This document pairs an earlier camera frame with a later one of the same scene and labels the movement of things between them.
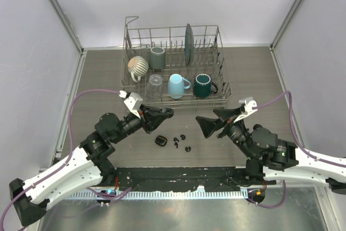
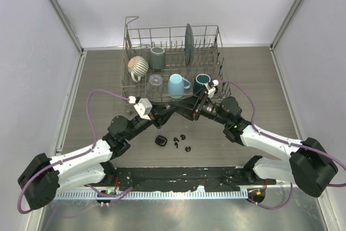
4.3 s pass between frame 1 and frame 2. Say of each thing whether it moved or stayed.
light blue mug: stayed
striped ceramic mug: stayed
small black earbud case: stayed
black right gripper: moved
